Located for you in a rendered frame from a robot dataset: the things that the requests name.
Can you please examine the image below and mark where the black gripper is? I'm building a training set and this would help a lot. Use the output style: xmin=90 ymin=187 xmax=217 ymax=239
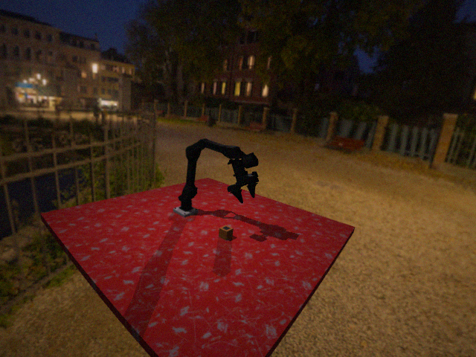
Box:
xmin=227 ymin=170 xmax=259 ymax=203

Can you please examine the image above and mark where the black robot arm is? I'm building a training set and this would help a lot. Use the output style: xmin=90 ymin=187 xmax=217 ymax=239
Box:
xmin=178 ymin=138 xmax=258 ymax=212

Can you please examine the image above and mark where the orange block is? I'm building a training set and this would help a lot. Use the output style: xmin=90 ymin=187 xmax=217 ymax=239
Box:
xmin=219 ymin=225 xmax=234 ymax=240

